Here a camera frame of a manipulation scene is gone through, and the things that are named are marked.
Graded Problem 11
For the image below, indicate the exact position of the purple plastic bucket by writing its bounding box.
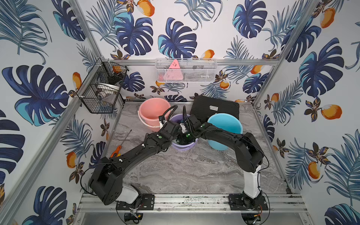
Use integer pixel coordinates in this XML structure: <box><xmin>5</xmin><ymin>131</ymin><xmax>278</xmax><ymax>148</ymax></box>
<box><xmin>170</xmin><ymin>114</ymin><xmax>198</xmax><ymax>151</ymax></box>

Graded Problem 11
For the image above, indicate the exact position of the turquoise plastic bucket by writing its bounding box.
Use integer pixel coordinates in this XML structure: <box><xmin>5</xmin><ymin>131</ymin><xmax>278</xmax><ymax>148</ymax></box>
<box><xmin>207</xmin><ymin>113</ymin><xmax>243</xmax><ymax>151</ymax></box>

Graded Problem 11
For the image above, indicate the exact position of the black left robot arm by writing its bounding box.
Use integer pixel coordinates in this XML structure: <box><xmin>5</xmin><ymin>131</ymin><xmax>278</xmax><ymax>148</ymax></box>
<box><xmin>89</xmin><ymin>121</ymin><xmax>182</xmax><ymax>205</ymax></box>

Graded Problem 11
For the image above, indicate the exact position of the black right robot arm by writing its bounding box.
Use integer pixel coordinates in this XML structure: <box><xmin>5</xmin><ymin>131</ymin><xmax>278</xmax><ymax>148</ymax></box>
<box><xmin>179</xmin><ymin>114</ymin><xmax>264</xmax><ymax>199</ymax></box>

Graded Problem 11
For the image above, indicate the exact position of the pink plastic bucket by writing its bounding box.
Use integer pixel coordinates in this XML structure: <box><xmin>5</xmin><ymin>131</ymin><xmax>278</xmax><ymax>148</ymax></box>
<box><xmin>137</xmin><ymin>97</ymin><xmax>171</xmax><ymax>132</ymax></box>

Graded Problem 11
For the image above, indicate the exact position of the black plastic tool case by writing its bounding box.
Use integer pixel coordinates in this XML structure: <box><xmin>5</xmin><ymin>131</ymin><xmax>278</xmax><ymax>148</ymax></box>
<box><xmin>190</xmin><ymin>96</ymin><xmax>240</xmax><ymax>122</ymax></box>

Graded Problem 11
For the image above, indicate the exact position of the pink triangular object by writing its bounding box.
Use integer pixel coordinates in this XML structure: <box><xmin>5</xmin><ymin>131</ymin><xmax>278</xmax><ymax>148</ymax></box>
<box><xmin>163</xmin><ymin>59</ymin><xmax>184</xmax><ymax>82</ymax></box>

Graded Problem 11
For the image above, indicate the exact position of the white wire shelf basket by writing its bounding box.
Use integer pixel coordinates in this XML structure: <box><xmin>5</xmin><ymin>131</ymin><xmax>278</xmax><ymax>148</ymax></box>
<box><xmin>155</xmin><ymin>59</ymin><xmax>218</xmax><ymax>83</ymax></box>

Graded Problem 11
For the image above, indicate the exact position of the orange handled screwdriver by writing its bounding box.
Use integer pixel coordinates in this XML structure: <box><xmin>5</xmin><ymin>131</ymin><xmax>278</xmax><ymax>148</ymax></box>
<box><xmin>110</xmin><ymin>130</ymin><xmax>132</xmax><ymax>158</ymax></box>

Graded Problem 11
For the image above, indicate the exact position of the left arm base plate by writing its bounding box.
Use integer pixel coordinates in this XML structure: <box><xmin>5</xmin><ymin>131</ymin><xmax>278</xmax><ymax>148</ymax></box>
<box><xmin>116</xmin><ymin>194</ymin><xmax>155</xmax><ymax>211</ymax></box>

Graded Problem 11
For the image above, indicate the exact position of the aluminium front rail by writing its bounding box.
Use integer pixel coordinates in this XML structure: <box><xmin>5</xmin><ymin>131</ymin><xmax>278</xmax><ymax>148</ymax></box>
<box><xmin>77</xmin><ymin>193</ymin><xmax>308</xmax><ymax>213</ymax></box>

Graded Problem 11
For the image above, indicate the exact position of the black wire basket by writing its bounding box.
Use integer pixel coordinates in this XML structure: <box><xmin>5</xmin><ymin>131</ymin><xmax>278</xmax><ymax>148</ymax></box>
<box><xmin>76</xmin><ymin>58</ymin><xmax>129</xmax><ymax>114</ymax></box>

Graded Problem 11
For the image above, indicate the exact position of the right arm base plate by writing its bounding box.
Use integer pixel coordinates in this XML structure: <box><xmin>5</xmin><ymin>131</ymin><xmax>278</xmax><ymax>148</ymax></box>
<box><xmin>228</xmin><ymin>192</ymin><xmax>269</xmax><ymax>211</ymax></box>

